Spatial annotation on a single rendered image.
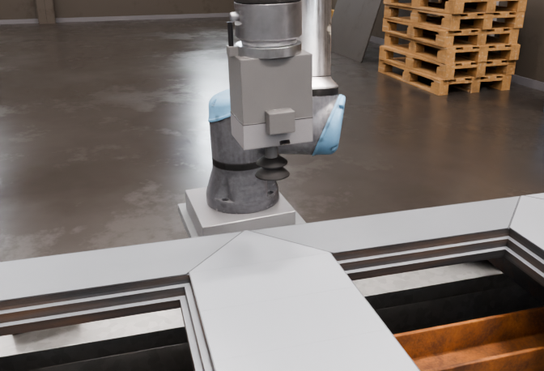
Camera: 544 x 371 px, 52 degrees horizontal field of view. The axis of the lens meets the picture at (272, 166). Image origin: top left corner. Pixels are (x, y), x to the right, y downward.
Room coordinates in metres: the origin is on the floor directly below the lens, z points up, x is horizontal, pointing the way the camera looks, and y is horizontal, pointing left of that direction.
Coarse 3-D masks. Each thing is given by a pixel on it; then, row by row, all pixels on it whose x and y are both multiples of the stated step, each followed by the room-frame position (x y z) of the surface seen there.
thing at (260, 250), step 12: (252, 240) 0.66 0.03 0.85; (264, 240) 0.66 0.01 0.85; (276, 240) 0.66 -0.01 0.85; (216, 252) 0.63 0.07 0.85; (228, 252) 0.63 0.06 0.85; (240, 252) 0.63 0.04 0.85; (252, 252) 0.63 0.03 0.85; (264, 252) 0.63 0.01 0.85; (276, 252) 0.63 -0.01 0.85; (288, 252) 0.63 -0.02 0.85; (300, 252) 0.63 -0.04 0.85; (312, 252) 0.63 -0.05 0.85; (324, 252) 0.63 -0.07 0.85; (204, 264) 0.60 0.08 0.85; (216, 264) 0.60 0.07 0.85; (228, 264) 0.60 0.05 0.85; (240, 264) 0.60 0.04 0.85
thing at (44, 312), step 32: (352, 256) 0.64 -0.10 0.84; (384, 256) 0.64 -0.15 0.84; (416, 256) 0.65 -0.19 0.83; (448, 256) 0.66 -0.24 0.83; (480, 256) 0.67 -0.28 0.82; (512, 256) 0.67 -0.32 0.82; (96, 288) 0.55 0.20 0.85; (128, 288) 0.56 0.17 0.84; (160, 288) 0.57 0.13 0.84; (192, 288) 0.56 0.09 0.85; (0, 320) 0.52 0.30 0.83; (32, 320) 0.52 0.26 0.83; (64, 320) 0.53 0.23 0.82; (96, 320) 0.54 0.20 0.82; (192, 320) 0.51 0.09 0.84; (192, 352) 0.47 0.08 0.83
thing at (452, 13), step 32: (384, 0) 6.10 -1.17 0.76; (416, 0) 5.54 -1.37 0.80; (448, 0) 5.08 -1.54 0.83; (480, 0) 5.09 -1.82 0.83; (512, 0) 5.21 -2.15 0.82; (416, 32) 5.55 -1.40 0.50; (448, 32) 5.05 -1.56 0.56; (480, 32) 5.15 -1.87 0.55; (512, 32) 5.25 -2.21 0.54; (384, 64) 6.07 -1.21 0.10; (416, 64) 5.52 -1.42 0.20; (448, 64) 5.03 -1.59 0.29; (480, 64) 5.14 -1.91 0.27; (512, 64) 5.27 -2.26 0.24
